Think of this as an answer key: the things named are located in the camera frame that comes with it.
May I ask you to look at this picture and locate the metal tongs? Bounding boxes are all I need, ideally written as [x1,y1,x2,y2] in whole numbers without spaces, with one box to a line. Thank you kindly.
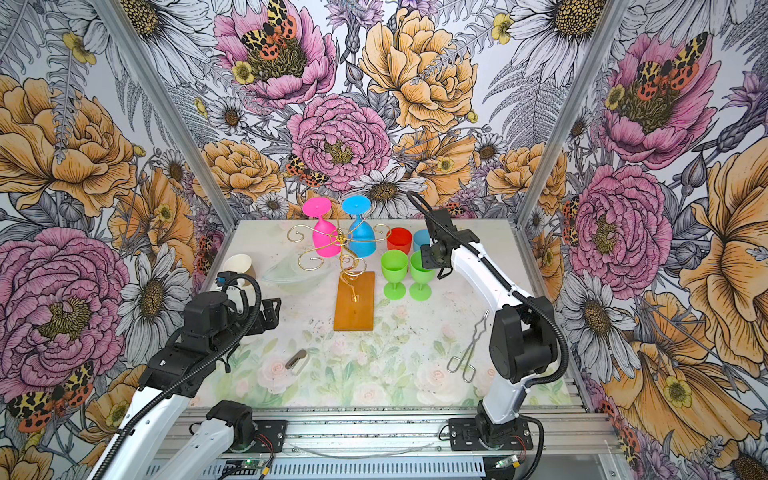
[446,309,490,384]

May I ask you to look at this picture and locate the green wine glass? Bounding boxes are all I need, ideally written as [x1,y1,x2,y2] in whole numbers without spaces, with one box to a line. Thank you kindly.
[381,250,409,300]
[409,252,435,301]

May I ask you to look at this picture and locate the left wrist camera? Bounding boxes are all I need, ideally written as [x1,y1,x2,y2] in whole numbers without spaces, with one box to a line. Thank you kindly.
[216,270,247,309]

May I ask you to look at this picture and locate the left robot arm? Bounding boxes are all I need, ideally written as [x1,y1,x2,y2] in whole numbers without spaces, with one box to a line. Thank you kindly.
[90,271,282,479]

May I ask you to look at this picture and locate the gold wire glass rack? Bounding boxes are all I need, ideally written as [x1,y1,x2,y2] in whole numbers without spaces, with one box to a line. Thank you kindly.
[286,221,391,332]

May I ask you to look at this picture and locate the pink wine glass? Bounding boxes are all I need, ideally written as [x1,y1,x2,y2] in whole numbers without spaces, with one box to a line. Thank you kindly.
[302,197,341,258]

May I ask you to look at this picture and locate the brown paper cup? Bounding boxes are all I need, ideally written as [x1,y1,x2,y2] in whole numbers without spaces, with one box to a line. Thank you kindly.
[221,254,256,278]

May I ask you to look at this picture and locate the small metal carabiner clip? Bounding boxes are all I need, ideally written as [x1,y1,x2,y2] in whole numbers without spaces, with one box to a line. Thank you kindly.
[285,349,309,376]

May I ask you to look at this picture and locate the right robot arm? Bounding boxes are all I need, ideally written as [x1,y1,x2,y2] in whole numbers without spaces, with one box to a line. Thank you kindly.
[407,193,570,447]

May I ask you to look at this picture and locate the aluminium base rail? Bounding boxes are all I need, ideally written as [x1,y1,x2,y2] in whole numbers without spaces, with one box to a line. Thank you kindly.
[199,405,632,479]

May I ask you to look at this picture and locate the blue wine glass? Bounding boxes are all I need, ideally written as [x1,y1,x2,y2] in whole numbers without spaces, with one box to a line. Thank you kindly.
[413,229,431,252]
[342,195,377,258]

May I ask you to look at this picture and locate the red wine glass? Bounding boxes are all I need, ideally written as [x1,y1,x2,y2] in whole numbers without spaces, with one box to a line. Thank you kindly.
[386,227,413,255]

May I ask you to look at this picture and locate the floral table mat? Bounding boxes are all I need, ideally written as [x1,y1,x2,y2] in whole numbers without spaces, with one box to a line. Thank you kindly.
[191,300,496,409]

